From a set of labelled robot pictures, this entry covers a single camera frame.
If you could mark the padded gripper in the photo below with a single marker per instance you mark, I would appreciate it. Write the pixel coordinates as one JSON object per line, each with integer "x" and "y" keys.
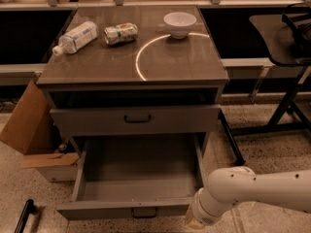
{"x": 201, "y": 213}

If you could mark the grey drawer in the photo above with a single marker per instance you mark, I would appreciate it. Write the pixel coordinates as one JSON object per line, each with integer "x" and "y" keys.
{"x": 135, "y": 120}
{"x": 136, "y": 176}

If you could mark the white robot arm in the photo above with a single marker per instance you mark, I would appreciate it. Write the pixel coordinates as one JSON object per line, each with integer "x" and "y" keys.
{"x": 226, "y": 188}

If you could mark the grey drawer cabinet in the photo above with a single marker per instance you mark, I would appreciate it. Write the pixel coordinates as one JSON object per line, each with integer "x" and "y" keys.
{"x": 153, "y": 70}

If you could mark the black bar on floor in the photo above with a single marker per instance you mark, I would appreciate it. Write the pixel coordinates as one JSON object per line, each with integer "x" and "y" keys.
{"x": 28, "y": 209}

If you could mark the brown cardboard box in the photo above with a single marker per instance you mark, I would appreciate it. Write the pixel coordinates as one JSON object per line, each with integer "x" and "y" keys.
{"x": 30, "y": 131}

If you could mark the white ceramic bowl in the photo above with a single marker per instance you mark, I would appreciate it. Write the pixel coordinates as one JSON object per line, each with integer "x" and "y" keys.
{"x": 179, "y": 24}

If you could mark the crushed green drink can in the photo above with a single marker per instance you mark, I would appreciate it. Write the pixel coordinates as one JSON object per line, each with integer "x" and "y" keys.
{"x": 121, "y": 33}

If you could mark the clear plastic water bottle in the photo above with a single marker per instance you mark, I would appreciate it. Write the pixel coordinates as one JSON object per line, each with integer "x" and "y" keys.
{"x": 76, "y": 39}

